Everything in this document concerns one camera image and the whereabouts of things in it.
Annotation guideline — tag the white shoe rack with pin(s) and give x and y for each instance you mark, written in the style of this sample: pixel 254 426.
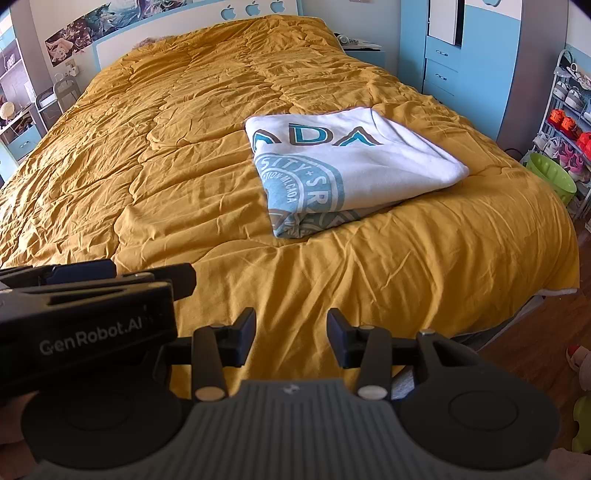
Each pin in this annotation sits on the white shoe rack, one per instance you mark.
pixel 564 132

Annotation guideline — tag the green plastic basket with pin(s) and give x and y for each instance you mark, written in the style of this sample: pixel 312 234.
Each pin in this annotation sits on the green plastic basket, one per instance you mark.
pixel 550 171

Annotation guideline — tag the white bookshelf desk unit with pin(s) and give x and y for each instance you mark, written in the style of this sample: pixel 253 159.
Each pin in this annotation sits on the white bookshelf desk unit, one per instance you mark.
pixel 20 132

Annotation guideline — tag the white blue bed headboard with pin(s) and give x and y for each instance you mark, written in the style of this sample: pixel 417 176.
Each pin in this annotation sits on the white blue bed headboard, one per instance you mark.
pixel 182 20

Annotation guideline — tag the blue white wardrobe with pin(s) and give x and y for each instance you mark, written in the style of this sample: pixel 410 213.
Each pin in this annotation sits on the blue white wardrobe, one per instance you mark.
pixel 489 61

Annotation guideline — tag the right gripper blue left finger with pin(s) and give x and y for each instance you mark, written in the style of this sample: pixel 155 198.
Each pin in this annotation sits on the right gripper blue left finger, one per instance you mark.
pixel 214 348

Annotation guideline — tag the white Nevada sweatshirt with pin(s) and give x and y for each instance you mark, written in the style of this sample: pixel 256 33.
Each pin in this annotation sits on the white Nevada sweatshirt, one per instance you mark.
pixel 321 171

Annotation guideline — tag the blue nightstand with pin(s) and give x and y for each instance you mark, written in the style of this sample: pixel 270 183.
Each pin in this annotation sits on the blue nightstand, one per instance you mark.
pixel 365 51

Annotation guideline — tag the anime wall poster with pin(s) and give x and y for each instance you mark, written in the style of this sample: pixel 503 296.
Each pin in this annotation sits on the anime wall poster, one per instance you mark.
pixel 107 17

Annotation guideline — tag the grey folding chair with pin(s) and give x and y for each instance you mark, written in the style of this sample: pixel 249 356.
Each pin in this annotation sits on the grey folding chair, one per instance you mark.
pixel 54 101

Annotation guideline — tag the mustard yellow quilt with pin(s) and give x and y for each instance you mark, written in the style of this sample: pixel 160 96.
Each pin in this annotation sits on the mustard yellow quilt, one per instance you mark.
pixel 152 166

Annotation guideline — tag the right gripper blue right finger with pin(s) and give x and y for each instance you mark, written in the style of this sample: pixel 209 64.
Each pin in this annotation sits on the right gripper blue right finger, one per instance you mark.
pixel 367 348

